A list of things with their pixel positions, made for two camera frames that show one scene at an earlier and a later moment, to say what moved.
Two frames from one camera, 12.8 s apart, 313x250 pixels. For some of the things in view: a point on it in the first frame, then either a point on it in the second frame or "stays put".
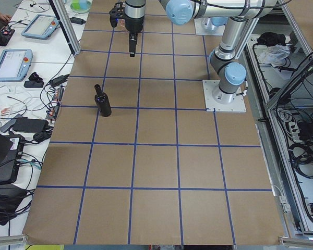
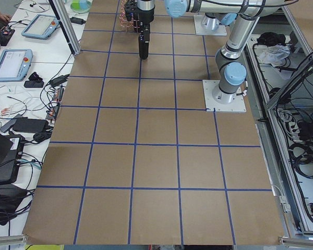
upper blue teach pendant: [42, 27] stays put
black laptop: [4, 152] stays put
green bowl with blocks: [81, 6] stays put
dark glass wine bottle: [103, 101] → [143, 47]
